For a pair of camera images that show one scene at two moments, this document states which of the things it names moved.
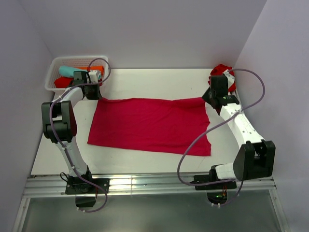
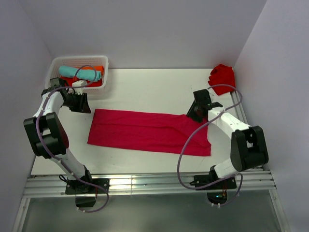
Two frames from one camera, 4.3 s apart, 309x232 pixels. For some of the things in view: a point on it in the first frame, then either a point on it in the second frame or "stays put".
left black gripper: [97, 95] → [84, 108]
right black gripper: [205, 97] → [190, 112]
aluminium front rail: [138, 183] stays put
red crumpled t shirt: [219, 70] stays put
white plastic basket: [56, 62] stays put
